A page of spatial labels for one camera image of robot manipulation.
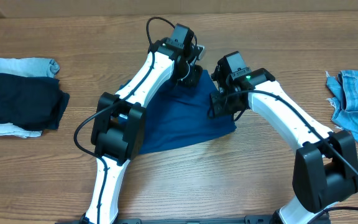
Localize light grey folded towel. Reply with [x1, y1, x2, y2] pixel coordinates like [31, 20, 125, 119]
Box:
[0, 57, 60, 138]

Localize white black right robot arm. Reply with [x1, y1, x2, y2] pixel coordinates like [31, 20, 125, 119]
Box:
[208, 52, 358, 223]

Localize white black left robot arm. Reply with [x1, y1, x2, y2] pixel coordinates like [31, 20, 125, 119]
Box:
[80, 24, 204, 223]

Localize teal blue shirt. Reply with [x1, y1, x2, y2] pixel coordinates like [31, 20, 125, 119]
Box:
[139, 70, 236, 154]

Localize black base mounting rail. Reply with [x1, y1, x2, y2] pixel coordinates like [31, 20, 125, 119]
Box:
[54, 214, 331, 224]

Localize light blue denim shorts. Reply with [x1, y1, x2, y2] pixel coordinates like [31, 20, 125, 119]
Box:
[326, 70, 358, 143]

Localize folded black garment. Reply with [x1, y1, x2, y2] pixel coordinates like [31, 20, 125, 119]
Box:
[0, 73, 70, 131]

